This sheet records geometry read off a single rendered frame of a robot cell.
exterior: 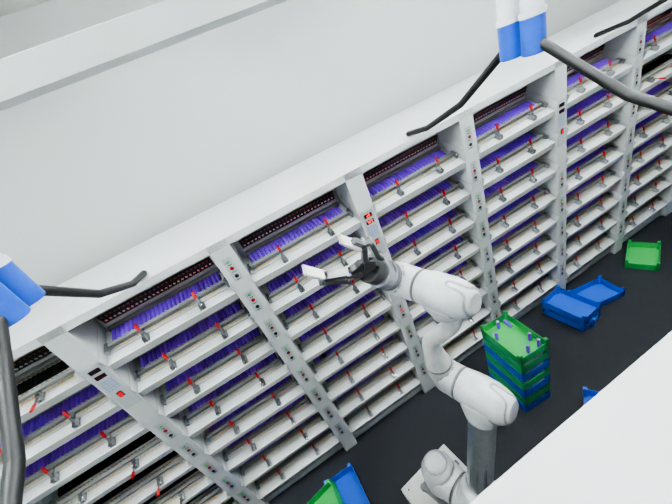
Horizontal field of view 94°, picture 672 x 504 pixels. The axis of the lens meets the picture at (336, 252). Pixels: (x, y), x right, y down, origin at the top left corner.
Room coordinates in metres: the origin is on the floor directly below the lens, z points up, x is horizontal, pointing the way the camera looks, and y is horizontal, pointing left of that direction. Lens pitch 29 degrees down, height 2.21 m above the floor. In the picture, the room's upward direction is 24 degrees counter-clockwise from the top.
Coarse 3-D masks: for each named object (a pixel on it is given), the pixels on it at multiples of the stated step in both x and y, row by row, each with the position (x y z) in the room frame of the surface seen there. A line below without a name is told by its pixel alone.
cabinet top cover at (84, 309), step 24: (432, 120) 1.68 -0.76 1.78; (456, 120) 1.58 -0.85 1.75; (384, 144) 1.63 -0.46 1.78; (408, 144) 1.52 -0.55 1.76; (360, 168) 1.45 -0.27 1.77; (288, 192) 1.54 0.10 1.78; (312, 192) 1.39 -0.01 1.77; (240, 216) 1.50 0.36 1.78; (264, 216) 1.35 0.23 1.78; (168, 264) 1.28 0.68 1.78; (144, 288) 1.21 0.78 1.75; (72, 312) 1.22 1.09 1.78; (96, 312) 1.17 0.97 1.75
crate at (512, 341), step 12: (504, 312) 1.35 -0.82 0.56; (492, 324) 1.34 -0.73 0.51; (504, 324) 1.33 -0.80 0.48; (516, 324) 1.28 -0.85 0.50; (492, 336) 1.28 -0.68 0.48; (504, 336) 1.25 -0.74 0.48; (516, 336) 1.21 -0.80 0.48; (540, 336) 1.12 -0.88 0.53; (504, 348) 1.15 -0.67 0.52; (516, 348) 1.14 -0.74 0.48; (540, 348) 1.06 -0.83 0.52; (516, 360) 1.07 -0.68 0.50; (528, 360) 1.05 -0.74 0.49
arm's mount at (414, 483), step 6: (444, 450) 0.89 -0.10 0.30; (450, 456) 0.85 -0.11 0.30; (462, 468) 0.78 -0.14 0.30; (420, 474) 0.83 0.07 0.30; (414, 480) 0.82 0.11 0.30; (420, 480) 0.81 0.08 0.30; (408, 486) 0.81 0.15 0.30; (414, 486) 0.80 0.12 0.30; (408, 492) 0.78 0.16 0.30; (414, 492) 0.77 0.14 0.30; (420, 492) 0.76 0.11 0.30; (408, 498) 0.76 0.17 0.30; (414, 498) 0.75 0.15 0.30; (420, 498) 0.74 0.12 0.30; (426, 498) 0.73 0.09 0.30; (432, 498) 0.72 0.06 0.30
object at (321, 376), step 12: (384, 324) 1.48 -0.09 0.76; (396, 324) 1.45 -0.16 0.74; (372, 336) 1.44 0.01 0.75; (384, 336) 1.41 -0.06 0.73; (348, 348) 1.42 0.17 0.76; (360, 348) 1.39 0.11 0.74; (372, 348) 1.40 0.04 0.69; (312, 360) 1.42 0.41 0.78; (336, 360) 1.38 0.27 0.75; (348, 360) 1.35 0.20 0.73; (312, 372) 1.32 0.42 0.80; (324, 372) 1.33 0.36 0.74; (336, 372) 1.34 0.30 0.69
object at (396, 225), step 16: (432, 192) 1.66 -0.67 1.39; (448, 192) 1.63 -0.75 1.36; (464, 192) 1.61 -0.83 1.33; (400, 208) 1.63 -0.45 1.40; (416, 208) 1.58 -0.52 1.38; (432, 208) 1.57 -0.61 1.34; (448, 208) 1.56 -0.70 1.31; (384, 224) 1.56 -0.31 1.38; (400, 224) 1.54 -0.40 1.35; (416, 224) 1.51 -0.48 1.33; (400, 240) 1.49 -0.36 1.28
